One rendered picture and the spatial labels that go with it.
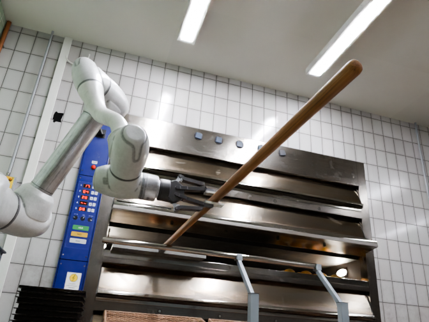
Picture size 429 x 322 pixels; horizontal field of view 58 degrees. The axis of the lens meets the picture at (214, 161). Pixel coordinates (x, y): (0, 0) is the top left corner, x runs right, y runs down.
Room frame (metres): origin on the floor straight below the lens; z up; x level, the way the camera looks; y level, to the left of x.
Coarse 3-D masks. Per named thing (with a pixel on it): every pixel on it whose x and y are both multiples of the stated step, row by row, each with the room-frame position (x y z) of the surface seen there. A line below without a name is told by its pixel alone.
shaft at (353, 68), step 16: (352, 64) 0.53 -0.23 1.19; (336, 80) 0.57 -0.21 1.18; (320, 96) 0.62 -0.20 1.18; (304, 112) 0.68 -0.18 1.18; (288, 128) 0.75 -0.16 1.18; (272, 144) 0.83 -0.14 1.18; (256, 160) 0.92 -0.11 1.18; (240, 176) 1.04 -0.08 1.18; (224, 192) 1.18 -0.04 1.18; (208, 208) 1.36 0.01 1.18; (192, 224) 1.60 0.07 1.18
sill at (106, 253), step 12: (108, 252) 2.27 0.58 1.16; (120, 252) 2.29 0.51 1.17; (180, 264) 2.39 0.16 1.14; (192, 264) 2.41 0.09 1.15; (204, 264) 2.43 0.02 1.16; (216, 264) 2.45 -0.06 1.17; (228, 264) 2.47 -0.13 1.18; (276, 276) 2.56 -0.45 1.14; (288, 276) 2.58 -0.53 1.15; (300, 276) 2.61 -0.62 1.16; (312, 276) 2.63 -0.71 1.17
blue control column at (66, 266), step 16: (96, 144) 2.19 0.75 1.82; (96, 160) 2.20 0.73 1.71; (80, 176) 2.18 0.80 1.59; (96, 208) 2.21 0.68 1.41; (64, 240) 2.18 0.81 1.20; (64, 256) 2.18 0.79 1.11; (80, 256) 2.20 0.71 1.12; (64, 272) 2.18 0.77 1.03; (80, 272) 2.21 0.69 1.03; (80, 288) 2.21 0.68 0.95
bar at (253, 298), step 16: (112, 240) 1.91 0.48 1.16; (128, 240) 1.93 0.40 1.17; (224, 256) 2.07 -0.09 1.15; (240, 256) 2.09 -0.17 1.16; (256, 256) 2.12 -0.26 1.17; (240, 272) 2.04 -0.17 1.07; (320, 272) 2.20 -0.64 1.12; (256, 304) 1.88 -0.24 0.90; (336, 304) 2.07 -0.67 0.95; (256, 320) 1.88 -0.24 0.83
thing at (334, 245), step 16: (112, 208) 2.14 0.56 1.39; (128, 208) 2.15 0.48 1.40; (144, 224) 2.34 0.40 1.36; (160, 224) 2.33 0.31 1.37; (176, 224) 2.33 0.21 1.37; (208, 224) 2.31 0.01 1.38; (224, 224) 2.31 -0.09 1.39; (240, 224) 2.33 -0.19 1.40; (256, 240) 2.55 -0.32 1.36; (272, 240) 2.54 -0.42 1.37; (288, 240) 2.53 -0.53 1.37; (304, 240) 2.53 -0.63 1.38; (320, 240) 2.52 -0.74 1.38; (336, 240) 2.52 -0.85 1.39; (352, 240) 2.56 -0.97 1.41
